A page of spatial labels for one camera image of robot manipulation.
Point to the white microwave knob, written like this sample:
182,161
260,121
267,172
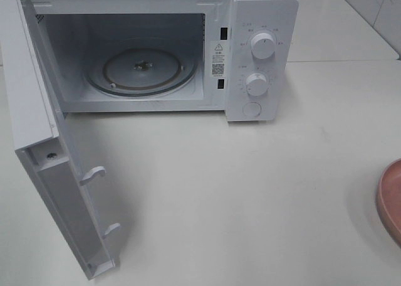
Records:
263,45
256,84

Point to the pink round plate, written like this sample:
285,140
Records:
388,200

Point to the glass microwave turntable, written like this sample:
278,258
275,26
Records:
141,67

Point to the white microwave door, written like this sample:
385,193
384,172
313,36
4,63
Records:
42,141

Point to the white warning label sticker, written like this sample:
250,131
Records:
218,53

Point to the white microwave oven body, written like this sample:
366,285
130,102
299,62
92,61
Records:
72,27

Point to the round white door button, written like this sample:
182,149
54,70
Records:
252,109

